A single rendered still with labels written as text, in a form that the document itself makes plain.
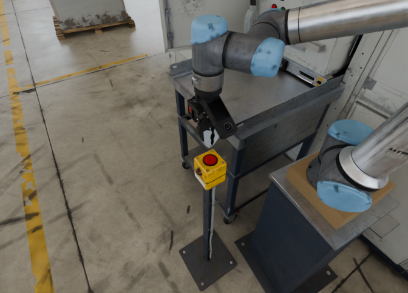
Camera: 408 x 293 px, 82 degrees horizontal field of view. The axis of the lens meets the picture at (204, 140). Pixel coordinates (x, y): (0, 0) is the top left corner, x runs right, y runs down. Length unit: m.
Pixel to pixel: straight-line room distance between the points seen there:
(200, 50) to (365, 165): 0.43
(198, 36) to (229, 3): 1.09
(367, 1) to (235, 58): 0.26
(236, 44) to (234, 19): 1.14
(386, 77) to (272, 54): 0.86
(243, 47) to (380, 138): 0.32
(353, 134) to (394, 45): 0.59
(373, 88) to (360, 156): 0.74
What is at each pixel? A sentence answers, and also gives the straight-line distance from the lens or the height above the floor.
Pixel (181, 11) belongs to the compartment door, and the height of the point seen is 1.05.
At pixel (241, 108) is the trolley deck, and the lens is 1.11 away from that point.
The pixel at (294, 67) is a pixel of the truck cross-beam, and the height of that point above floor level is 0.87.
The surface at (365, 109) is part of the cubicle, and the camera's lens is 1.37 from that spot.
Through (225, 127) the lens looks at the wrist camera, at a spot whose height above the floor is 1.11.
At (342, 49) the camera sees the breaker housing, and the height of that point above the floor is 1.02.
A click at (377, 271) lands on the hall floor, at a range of 1.84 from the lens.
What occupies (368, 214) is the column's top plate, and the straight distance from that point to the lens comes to 1.00.
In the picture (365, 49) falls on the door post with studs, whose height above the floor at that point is 1.03.
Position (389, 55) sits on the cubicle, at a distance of 1.27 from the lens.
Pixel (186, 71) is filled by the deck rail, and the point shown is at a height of 0.83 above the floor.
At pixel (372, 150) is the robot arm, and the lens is 0.60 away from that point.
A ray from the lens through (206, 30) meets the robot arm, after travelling 0.50.
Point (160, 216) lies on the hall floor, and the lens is 1.70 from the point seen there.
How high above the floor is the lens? 1.49
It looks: 45 degrees down
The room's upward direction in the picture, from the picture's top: straight up
